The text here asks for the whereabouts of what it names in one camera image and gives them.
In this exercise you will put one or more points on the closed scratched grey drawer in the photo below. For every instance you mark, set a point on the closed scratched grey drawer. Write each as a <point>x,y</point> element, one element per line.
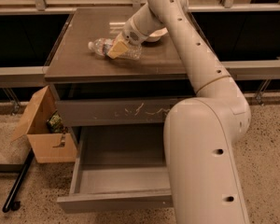
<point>114,111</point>

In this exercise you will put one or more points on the white bowl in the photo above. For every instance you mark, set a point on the white bowl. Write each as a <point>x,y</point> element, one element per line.
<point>157,35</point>

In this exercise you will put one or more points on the open grey lower drawer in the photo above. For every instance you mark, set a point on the open grey lower drawer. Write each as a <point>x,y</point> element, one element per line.
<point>119,167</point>

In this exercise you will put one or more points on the grey drawer cabinet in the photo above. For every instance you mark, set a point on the grey drawer cabinet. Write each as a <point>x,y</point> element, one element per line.
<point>76,73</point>

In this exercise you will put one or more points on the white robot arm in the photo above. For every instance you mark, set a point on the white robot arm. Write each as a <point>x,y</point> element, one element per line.
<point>199,132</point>

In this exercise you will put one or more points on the grey horizontal railing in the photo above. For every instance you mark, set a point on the grey horizontal railing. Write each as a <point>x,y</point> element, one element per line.
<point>22,77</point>

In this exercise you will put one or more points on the clear plastic water bottle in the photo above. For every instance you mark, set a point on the clear plastic water bottle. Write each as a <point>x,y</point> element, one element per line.
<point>101,47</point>

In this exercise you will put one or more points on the green snack bag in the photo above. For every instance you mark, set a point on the green snack bag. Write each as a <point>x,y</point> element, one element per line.
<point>54,123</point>

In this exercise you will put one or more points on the open cardboard box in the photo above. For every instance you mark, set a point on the open cardboard box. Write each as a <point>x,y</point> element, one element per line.
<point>47,146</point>

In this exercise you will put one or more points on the black floor rail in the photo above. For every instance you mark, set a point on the black floor rail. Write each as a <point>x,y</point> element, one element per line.
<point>11,204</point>

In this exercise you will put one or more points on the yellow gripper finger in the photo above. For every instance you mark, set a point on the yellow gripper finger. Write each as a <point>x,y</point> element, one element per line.
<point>119,46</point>

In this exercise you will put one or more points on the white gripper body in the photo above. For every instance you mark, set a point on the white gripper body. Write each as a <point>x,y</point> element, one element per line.
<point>132,34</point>

